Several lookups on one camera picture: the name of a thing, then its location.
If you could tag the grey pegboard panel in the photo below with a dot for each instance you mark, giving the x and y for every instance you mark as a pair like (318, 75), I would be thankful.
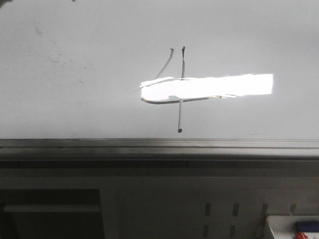
(190, 207)

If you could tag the white storage bin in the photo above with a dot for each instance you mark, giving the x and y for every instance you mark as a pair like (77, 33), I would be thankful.
(283, 227)

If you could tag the dark blue eraser block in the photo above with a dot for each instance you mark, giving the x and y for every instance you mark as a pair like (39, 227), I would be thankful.
(307, 226)

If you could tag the red small object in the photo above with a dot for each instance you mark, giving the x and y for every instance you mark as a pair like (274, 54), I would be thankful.
(300, 235)

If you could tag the white whiteboard with metal frame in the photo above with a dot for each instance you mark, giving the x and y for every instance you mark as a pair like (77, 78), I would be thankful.
(70, 74)

